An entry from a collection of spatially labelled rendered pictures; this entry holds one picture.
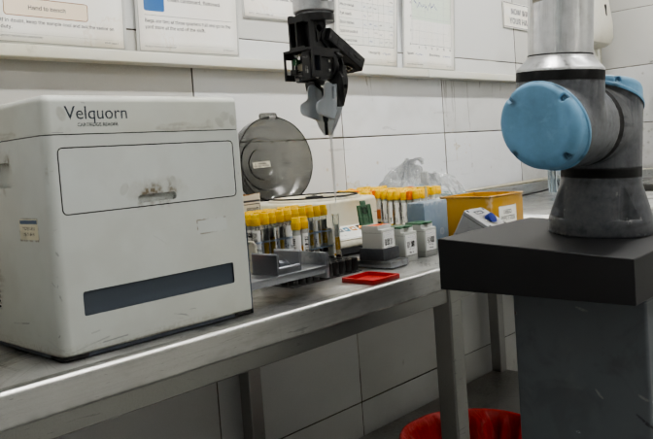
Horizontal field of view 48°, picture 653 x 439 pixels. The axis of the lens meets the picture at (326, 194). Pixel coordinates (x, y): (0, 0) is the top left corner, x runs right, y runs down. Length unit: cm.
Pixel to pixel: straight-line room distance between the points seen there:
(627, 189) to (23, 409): 83
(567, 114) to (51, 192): 62
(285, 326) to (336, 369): 112
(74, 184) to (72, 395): 23
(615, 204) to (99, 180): 70
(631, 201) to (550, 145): 19
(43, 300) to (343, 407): 140
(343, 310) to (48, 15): 87
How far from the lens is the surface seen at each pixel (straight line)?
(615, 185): 113
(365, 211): 137
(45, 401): 84
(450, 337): 139
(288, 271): 109
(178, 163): 95
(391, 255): 134
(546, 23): 102
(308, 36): 130
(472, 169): 267
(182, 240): 95
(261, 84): 192
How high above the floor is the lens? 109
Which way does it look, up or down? 3 degrees down
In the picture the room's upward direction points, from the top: 4 degrees counter-clockwise
